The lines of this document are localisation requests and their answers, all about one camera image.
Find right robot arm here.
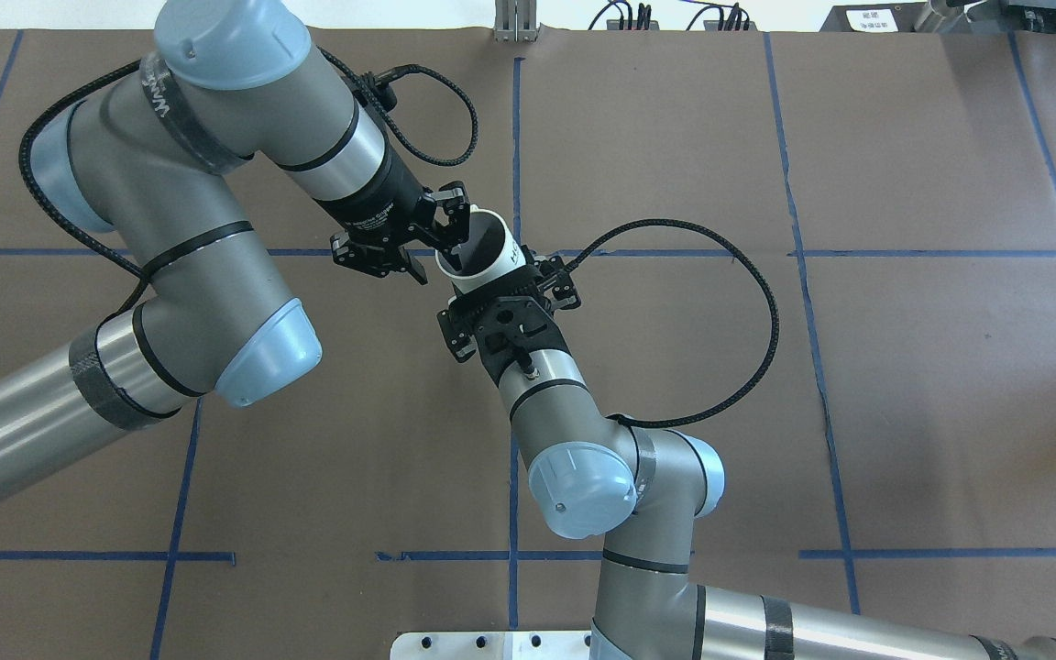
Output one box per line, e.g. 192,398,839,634
437,249,1056,659

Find aluminium frame post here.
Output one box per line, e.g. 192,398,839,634
493,0,540,43

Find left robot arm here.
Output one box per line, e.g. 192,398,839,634
0,1,473,502

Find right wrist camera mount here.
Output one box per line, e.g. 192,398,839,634
475,296,569,385

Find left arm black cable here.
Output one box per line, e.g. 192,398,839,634
319,46,480,168

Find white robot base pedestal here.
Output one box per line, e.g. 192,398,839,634
390,631,592,659

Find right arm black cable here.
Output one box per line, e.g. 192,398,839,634
565,218,781,430

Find white label card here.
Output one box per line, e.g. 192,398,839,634
845,7,898,34

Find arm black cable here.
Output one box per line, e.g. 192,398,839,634
319,46,480,168
565,218,781,430

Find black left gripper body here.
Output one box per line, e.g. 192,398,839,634
319,151,435,247

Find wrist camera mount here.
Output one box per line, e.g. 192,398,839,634
341,71,398,116
475,296,569,385

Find white mug with lettering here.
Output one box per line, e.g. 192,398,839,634
434,204,525,295

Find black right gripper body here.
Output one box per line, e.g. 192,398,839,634
454,293,569,384

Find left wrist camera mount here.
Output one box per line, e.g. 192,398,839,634
341,71,398,116

